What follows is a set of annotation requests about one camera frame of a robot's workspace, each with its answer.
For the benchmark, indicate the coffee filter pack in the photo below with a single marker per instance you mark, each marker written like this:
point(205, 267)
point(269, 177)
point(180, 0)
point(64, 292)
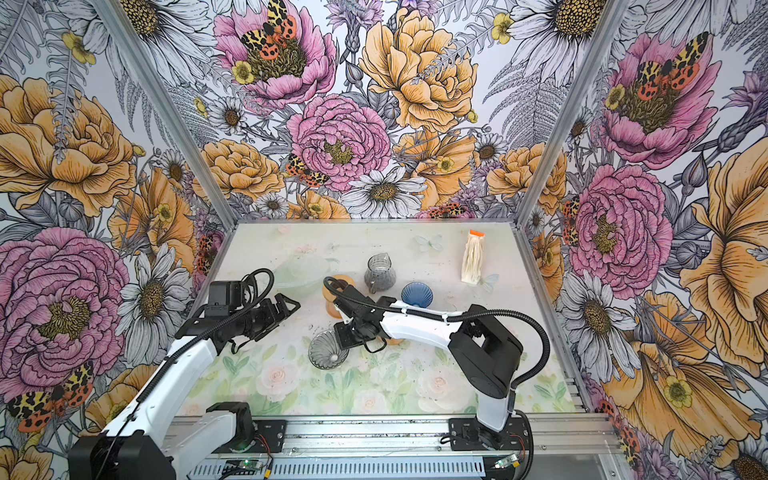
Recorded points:
point(473, 256)

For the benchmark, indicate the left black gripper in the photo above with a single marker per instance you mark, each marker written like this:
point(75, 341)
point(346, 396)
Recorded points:
point(272, 319)

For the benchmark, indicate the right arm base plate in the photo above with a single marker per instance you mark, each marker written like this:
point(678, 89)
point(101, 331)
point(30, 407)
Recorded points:
point(468, 434)

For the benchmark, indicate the blue glass dripper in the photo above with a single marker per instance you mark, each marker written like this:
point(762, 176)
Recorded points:
point(417, 294)

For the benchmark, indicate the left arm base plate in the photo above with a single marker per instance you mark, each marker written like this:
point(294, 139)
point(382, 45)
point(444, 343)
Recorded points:
point(268, 437)

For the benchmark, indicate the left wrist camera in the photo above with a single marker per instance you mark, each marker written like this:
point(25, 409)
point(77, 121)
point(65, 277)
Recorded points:
point(224, 299)

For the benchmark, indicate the clear grey glass dripper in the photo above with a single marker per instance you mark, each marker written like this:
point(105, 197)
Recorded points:
point(325, 351)

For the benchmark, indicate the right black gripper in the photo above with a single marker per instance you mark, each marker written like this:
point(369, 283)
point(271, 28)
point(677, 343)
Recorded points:
point(343, 339)

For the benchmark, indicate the grey glass pitcher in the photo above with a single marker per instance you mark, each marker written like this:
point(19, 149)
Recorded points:
point(380, 275)

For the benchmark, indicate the aluminium frame rail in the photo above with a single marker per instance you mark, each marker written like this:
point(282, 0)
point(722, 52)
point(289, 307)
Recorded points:
point(563, 446)

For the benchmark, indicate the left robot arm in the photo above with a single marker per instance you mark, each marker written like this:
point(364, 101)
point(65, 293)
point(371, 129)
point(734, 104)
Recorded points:
point(133, 446)

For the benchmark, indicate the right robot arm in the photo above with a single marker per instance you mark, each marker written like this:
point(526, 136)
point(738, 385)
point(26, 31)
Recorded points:
point(486, 351)

